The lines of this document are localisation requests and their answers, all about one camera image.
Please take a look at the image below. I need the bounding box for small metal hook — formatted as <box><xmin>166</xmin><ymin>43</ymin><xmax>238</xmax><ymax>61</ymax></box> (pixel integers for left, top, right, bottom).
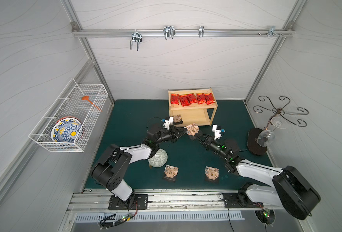
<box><xmin>199</xmin><ymin>26</ymin><xmax>204</xmax><ymax>38</ymax></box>

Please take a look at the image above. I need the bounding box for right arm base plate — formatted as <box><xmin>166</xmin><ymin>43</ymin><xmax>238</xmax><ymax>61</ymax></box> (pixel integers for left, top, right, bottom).
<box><xmin>219</xmin><ymin>192</ymin><xmax>263</xmax><ymax>208</ymax></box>

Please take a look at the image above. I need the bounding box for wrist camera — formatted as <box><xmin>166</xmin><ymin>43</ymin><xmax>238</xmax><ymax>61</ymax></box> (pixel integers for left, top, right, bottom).
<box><xmin>212</xmin><ymin>125</ymin><xmax>225</xmax><ymax>140</ymax></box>
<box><xmin>162</xmin><ymin>117</ymin><xmax>174</xmax><ymax>130</ymax></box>

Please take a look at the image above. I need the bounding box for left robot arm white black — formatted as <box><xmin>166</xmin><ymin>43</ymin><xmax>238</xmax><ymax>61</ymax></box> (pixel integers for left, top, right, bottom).
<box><xmin>89</xmin><ymin>124</ymin><xmax>187</xmax><ymax>206</ymax></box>

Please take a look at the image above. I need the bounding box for metal hook right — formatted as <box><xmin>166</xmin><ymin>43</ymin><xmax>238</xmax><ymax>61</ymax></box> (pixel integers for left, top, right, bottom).
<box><xmin>258</xmin><ymin>26</ymin><xmax>284</xmax><ymax>38</ymax></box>

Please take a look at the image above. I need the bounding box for green patterned round bowl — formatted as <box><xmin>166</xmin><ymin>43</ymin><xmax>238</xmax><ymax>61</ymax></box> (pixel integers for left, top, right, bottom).
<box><xmin>148</xmin><ymin>148</ymin><xmax>168</xmax><ymax>168</ymax></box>

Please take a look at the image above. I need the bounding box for green table mat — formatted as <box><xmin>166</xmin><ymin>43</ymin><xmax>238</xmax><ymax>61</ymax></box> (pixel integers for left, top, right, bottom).
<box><xmin>96</xmin><ymin>100</ymin><xmax>271</xmax><ymax>190</ymax></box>

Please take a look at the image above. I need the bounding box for blue yellow patterned plate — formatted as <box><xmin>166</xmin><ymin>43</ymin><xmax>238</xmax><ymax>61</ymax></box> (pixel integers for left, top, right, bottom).
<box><xmin>51</xmin><ymin>117</ymin><xmax>83</xmax><ymax>143</ymax></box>

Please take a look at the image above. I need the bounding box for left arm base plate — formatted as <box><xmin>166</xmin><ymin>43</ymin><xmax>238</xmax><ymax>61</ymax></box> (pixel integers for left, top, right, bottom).
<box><xmin>108</xmin><ymin>194</ymin><xmax>148</xmax><ymax>210</ymax></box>

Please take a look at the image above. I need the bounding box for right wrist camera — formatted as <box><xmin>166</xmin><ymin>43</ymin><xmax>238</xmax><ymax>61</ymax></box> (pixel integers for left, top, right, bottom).
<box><xmin>212</xmin><ymin>125</ymin><xmax>225</xmax><ymax>140</ymax></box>

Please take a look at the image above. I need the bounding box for wooden two-tier shelf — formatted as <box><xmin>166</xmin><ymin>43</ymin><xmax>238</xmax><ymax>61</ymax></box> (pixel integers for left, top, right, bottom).
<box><xmin>168</xmin><ymin>88</ymin><xmax>218</xmax><ymax>127</ymax></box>

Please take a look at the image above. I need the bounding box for aluminium crossbar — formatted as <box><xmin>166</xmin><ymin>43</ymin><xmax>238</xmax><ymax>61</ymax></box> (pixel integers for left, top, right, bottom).
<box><xmin>73</xmin><ymin>29</ymin><xmax>295</xmax><ymax>39</ymax></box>

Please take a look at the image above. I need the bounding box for orange spatula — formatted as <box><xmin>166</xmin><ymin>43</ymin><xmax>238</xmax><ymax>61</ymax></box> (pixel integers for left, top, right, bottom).
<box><xmin>81</xmin><ymin>96</ymin><xmax>102</xmax><ymax>112</ymax></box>

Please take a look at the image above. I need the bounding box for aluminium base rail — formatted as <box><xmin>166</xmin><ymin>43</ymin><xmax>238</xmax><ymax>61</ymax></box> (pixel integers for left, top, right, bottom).
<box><xmin>66</xmin><ymin>189</ymin><xmax>304</xmax><ymax>214</ymax></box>

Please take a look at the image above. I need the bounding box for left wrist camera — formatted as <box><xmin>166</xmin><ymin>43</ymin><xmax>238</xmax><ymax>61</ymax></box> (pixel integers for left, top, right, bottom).
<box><xmin>162</xmin><ymin>117</ymin><xmax>174</xmax><ymax>130</ymax></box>

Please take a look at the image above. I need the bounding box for red tea bag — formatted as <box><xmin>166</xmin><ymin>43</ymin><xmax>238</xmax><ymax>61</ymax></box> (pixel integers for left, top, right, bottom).
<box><xmin>170</xmin><ymin>93</ymin><xmax>179</xmax><ymax>105</ymax></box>
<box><xmin>204</xmin><ymin>93</ymin><xmax>215</xmax><ymax>105</ymax></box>
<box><xmin>179</xmin><ymin>94</ymin><xmax>191</xmax><ymax>107</ymax></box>
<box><xmin>186</xmin><ymin>93</ymin><xmax>198</xmax><ymax>104</ymax></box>
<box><xmin>196</xmin><ymin>93</ymin><xmax>206</xmax><ymax>104</ymax></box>

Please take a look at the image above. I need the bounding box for clear wine glass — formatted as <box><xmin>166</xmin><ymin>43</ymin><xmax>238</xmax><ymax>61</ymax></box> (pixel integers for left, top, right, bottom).
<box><xmin>257</xmin><ymin>116</ymin><xmax>288</xmax><ymax>147</ymax></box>

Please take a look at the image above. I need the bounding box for black metal glass rack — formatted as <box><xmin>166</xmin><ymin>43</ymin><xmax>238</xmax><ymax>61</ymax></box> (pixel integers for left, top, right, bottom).
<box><xmin>247</xmin><ymin>95</ymin><xmax>309</xmax><ymax>156</ymax></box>

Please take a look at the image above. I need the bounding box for white wire basket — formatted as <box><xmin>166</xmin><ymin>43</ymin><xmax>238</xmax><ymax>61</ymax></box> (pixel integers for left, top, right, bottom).
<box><xmin>29</xmin><ymin>79</ymin><xmax>108</xmax><ymax>153</ymax></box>

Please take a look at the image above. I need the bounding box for floral tea bag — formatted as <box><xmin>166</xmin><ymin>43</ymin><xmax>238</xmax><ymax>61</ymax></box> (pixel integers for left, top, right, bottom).
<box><xmin>173</xmin><ymin>115</ymin><xmax>183</xmax><ymax>125</ymax></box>
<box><xmin>163</xmin><ymin>165</ymin><xmax>179</xmax><ymax>182</ymax></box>
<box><xmin>205</xmin><ymin>166</ymin><xmax>219</xmax><ymax>183</ymax></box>
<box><xmin>185</xmin><ymin>123</ymin><xmax>200</xmax><ymax>136</ymax></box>

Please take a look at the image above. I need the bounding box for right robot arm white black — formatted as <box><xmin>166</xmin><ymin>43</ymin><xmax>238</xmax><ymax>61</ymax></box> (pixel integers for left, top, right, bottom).
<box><xmin>195</xmin><ymin>133</ymin><xmax>321</xmax><ymax>220</ymax></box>

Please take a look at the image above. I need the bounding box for metal double hook left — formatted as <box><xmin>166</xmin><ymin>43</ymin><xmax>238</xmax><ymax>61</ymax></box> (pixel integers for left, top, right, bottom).
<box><xmin>130</xmin><ymin>31</ymin><xmax>143</xmax><ymax>51</ymax></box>

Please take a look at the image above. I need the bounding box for white vented cable duct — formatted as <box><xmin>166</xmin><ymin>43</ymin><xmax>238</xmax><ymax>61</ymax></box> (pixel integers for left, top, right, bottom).
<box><xmin>74</xmin><ymin>210</ymin><xmax>245</xmax><ymax>223</ymax></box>

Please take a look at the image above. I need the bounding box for metal double hook middle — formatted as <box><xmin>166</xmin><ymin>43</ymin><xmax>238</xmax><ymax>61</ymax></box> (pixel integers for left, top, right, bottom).
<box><xmin>163</xmin><ymin>26</ymin><xmax>176</xmax><ymax>40</ymax></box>

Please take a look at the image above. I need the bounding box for metal double hook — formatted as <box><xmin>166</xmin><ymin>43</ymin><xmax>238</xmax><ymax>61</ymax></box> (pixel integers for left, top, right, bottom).
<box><xmin>163</xmin><ymin>26</ymin><xmax>176</xmax><ymax>40</ymax></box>
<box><xmin>130</xmin><ymin>31</ymin><xmax>143</xmax><ymax>51</ymax></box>

